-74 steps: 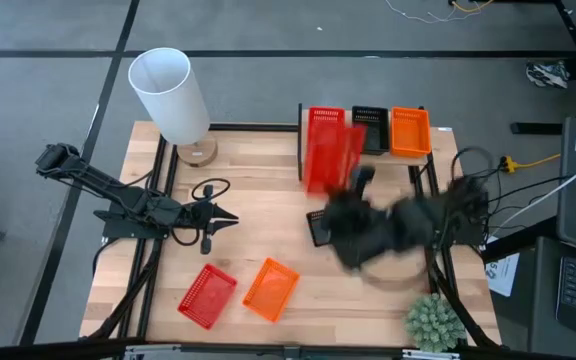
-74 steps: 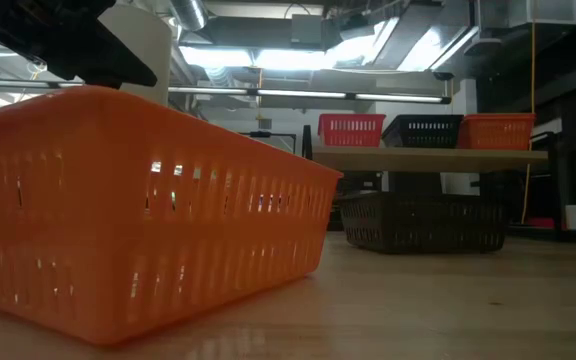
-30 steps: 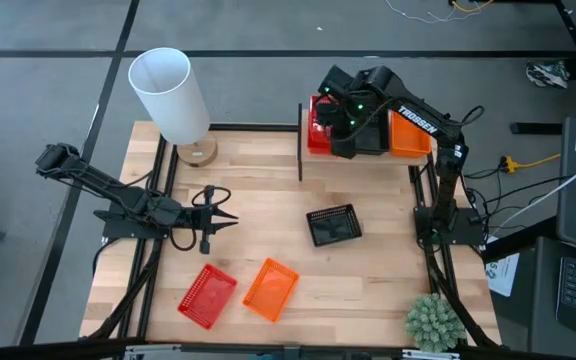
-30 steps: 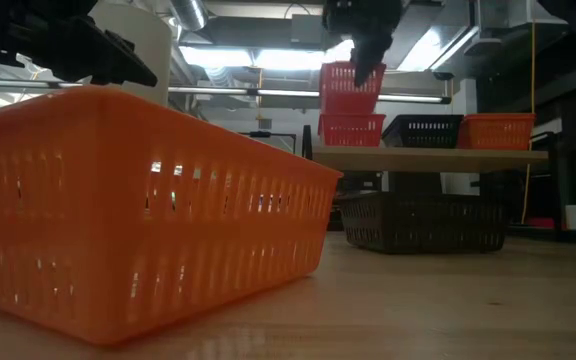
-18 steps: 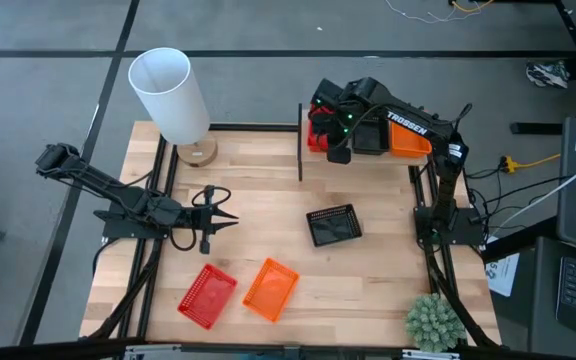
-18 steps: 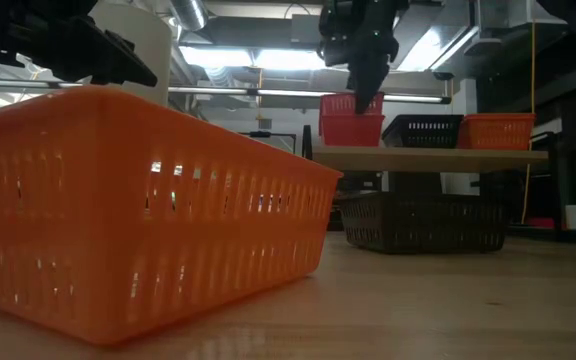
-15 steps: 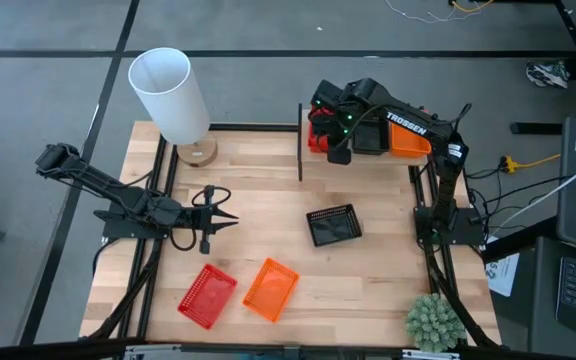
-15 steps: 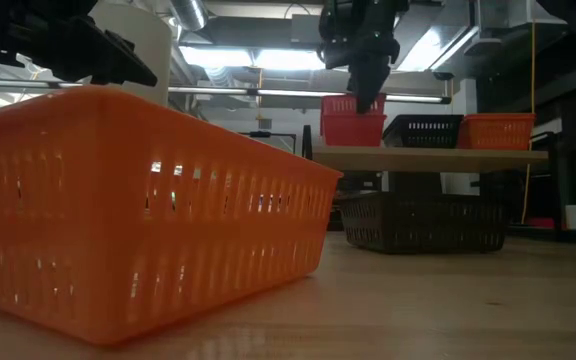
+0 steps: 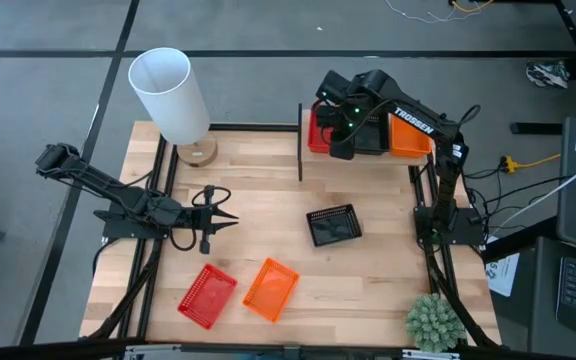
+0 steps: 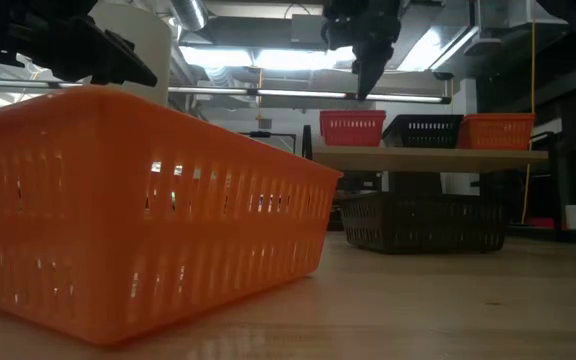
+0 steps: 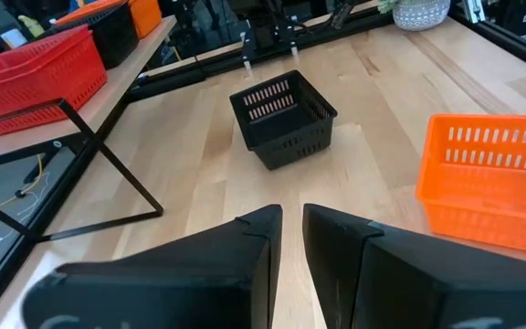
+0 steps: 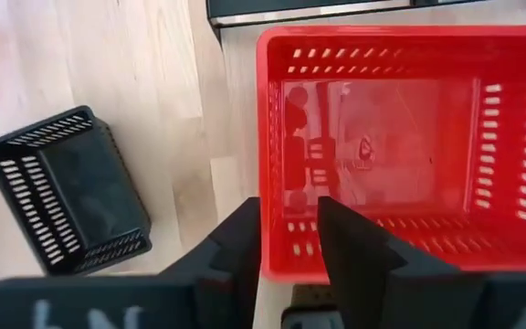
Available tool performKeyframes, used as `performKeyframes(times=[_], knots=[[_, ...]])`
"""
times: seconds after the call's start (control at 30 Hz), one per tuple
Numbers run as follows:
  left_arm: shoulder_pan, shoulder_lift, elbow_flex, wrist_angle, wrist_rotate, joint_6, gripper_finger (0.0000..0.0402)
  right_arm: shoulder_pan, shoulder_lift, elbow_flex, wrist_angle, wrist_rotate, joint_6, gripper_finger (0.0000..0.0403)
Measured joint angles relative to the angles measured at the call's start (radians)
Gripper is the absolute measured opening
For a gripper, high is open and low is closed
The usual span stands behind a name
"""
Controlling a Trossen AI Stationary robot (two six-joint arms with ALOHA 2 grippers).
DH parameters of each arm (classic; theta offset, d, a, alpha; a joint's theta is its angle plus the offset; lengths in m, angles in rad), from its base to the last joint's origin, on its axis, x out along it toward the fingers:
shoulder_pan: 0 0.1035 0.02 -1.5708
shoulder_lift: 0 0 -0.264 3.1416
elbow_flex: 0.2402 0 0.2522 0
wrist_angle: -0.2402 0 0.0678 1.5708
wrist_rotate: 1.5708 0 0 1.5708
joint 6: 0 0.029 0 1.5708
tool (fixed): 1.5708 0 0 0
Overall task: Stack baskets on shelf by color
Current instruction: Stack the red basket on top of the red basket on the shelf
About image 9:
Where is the black floor bar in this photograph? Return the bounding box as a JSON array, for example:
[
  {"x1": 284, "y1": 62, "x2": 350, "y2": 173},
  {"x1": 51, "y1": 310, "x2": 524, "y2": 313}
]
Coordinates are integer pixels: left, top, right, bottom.
[{"x1": 511, "y1": 122, "x2": 564, "y2": 135}]

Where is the green artificial plant ball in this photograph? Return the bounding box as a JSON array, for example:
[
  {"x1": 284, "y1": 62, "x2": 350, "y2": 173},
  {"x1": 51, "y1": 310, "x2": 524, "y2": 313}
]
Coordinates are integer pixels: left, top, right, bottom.
[{"x1": 405, "y1": 293, "x2": 468, "y2": 354}]

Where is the orange plastic basket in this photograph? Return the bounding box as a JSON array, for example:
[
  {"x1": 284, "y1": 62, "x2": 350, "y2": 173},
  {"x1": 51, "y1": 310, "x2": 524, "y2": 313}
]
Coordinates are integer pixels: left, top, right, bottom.
[
  {"x1": 390, "y1": 113, "x2": 433, "y2": 159},
  {"x1": 241, "y1": 257, "x2": 301, "y2": 324}
]

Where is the white paper sheet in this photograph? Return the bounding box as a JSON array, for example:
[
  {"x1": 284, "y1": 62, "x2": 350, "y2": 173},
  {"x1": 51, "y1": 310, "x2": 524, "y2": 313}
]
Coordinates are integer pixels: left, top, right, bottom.
[{"x1": 485, "y1": 237, "x2": 521, "y2": 298}]

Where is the black plastic basket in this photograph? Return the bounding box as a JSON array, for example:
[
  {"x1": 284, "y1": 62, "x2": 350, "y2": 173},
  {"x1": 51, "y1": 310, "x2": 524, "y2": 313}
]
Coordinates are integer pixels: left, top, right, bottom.
[
  {"x1": 353, "y1": 112, "x2": 392, "y2": 155},
  {"x1": 305, "y1": 203, "x2": 364, "y2": 248}
]

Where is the person's shoe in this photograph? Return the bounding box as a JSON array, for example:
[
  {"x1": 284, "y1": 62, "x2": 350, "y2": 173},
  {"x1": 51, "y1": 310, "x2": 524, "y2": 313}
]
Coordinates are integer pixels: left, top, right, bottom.
[{"x1": 526, "y1": 60, "x2": 572, "y2": 90}]

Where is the silver metal bracket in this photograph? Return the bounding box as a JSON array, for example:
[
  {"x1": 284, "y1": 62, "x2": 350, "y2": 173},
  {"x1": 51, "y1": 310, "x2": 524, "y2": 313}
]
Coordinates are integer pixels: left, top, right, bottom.
[
  {"x1": 401, "y1": 349, "x2": 462, "y2": 360},
  {"x1": 123, "y1": 344, "x2": 184, "y2": 360}
]

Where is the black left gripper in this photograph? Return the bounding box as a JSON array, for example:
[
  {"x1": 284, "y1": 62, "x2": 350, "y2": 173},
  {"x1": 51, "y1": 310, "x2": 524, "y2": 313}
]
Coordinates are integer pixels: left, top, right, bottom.
[{"x1": 183, "y1": 204, "x2": 240, "y2": 240}]

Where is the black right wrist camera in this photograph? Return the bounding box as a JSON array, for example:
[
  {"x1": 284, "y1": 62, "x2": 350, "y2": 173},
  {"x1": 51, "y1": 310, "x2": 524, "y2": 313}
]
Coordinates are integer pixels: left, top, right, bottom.
[{"x1": 328, "y1": 130, "x2": 355, "y2": 161}]

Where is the thin yellow cable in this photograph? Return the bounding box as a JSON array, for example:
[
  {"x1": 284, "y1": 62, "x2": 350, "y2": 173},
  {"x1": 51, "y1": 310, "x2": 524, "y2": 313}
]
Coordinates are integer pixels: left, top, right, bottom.
[{"x1": 450, "y1": 0, "x2": 495, "y2": 14}]

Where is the black aluminium rail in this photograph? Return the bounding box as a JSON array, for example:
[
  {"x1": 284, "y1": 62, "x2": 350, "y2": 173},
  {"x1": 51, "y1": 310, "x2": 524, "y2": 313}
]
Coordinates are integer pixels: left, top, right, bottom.
[{"x1": 210, "y1": 122, "x2": 300, "y2": 133}]

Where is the thin white cable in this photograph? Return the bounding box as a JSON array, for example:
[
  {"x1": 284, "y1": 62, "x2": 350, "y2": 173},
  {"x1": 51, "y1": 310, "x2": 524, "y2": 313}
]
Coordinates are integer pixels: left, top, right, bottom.
[{"x1": 384, "y1": 0, "x2": 484, "y2": 25}]

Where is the black side desk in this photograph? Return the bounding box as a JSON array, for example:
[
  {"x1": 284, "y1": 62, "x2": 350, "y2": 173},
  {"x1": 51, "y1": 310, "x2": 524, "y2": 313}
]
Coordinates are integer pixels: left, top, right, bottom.
[{"x1": 482, "y1": 214, "x2": 576, "y2": 359}]

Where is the black crossbar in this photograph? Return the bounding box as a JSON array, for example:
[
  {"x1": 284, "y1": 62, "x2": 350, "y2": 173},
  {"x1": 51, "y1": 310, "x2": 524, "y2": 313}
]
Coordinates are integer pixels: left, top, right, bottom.
[{"x1": 0, "y1": 338, "x2": 576, "y2": 360}]

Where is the red plastic basket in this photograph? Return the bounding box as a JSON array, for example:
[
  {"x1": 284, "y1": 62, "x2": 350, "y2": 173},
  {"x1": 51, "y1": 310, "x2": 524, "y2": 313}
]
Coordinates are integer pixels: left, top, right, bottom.
[
  {"x1": 176, "y1": 263, "x2": 239, "y2": 331},
  {"x1": 307, "y1": 102, "x2": 337, "y2": 154}
]

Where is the round wooden lamp base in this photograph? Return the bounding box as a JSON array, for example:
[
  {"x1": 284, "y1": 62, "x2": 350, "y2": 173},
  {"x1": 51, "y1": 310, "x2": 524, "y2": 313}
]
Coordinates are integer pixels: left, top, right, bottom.
[{"x1": 176, "y1": 130, "x2": 219, "y2": 168}]

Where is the thick white cable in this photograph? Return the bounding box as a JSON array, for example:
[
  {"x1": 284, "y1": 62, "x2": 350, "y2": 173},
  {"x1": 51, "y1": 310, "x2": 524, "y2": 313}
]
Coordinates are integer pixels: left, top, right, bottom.
[{"x1": 487, "y1": 152, "x2": 576, "y2": 234}]

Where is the yellow power cable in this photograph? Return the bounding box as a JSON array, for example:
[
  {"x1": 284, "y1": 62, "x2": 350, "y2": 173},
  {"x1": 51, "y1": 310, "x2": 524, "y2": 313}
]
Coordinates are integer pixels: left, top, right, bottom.
[{"x1": 500, "y1": 153, "x2": 563, "y2": 174}]

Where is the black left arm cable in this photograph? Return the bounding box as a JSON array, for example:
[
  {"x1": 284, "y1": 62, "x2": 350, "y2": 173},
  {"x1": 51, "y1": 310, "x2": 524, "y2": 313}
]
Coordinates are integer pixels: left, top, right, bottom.
[{"x1": 169, "y1": 184, "x2": 232, "y2": 252}]

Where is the wooden shelf with black frame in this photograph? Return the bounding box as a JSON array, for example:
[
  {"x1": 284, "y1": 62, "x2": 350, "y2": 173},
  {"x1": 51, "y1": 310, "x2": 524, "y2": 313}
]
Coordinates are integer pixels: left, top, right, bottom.
[{"x1": 297, "y1": 103, "x2": 439, "y2": 184}]

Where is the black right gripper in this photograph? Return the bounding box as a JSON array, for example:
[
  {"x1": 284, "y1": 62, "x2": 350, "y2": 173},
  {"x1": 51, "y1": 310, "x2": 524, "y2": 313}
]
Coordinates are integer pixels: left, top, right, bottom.
[{"x1": 315, "y1": 69, "x2": 369, "y2": 132}]

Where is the black desk leg frame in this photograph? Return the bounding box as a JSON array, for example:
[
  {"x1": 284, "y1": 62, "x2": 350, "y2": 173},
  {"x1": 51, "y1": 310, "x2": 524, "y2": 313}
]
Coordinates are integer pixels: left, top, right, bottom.
[{"x1": 447, "y1": 0, "x2": 576, "y2": 96}]

